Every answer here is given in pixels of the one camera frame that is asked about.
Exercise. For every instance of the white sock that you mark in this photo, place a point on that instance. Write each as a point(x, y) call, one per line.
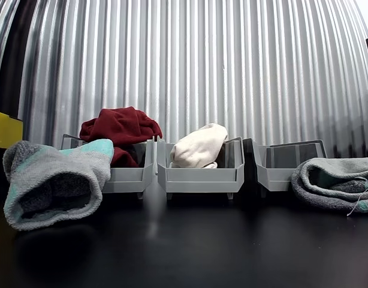
point(199, 147)

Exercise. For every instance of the dark red sock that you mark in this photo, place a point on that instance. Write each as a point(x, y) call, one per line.
point(124, 126)

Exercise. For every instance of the grey and teal open sock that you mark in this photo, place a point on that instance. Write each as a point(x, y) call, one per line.
point(52, 180)

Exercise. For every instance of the grey folded sock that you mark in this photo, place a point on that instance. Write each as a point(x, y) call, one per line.
point(331, 177)

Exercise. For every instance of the grey plastic bin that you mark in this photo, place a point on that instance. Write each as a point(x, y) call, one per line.
point(199, 181)
point(274, 180)
point(127, 180)

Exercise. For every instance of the yellow box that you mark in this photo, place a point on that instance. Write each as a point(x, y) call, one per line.
point(5, 132)

